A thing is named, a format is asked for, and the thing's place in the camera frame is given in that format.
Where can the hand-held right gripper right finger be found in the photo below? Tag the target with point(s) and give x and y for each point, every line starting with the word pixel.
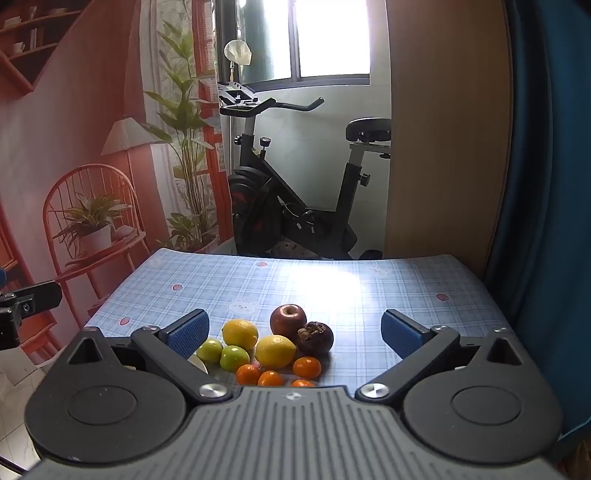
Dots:
pixel 400 334

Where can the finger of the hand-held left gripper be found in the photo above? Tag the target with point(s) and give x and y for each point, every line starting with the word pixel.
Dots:
pixel 37 297

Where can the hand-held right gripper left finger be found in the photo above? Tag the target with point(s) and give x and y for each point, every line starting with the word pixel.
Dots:
pixel 187 334

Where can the green jujube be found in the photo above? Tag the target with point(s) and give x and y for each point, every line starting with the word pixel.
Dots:
pixel 234 358
pixel 210 350

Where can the cream round plate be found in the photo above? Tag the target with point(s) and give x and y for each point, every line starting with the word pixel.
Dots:
pixel 199 364

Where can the yellow lemon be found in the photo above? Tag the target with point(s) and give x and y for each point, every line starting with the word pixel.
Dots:
pixel 275 351
pixel 240 333

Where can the orange tangerine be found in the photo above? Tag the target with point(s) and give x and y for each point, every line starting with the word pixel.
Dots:
pixel 248 374
pixel 303 383
pixel 306 368
pixel 270 379

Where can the purple mangosteen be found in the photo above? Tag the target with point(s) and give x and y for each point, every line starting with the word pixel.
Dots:
pixel 318 342

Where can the red apple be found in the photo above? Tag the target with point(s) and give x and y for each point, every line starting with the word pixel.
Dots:
pixel 287 321

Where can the black exercise bike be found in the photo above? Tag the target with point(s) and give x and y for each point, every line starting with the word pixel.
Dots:
pixel 258 184

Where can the wooden panel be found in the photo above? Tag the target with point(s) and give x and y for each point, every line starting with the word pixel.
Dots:
pixel 443 138

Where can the blue curtain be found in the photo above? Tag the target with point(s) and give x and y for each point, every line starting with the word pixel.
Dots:
pixel 554 184

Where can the white plastic bag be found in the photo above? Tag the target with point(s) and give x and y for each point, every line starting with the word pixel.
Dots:
pixel 238 50

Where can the window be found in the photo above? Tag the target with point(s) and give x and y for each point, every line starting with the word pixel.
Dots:
pixel 332 37

